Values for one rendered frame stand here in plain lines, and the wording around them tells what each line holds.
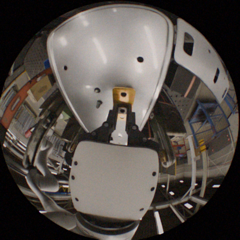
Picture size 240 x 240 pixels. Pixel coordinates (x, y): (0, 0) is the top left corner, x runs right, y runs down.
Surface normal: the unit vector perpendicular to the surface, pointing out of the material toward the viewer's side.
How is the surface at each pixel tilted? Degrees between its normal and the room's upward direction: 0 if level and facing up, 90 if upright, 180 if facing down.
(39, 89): 90
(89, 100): 0
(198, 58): 0
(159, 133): 78
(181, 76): 0
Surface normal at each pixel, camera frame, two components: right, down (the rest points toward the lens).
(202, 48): -0.12, 0.80
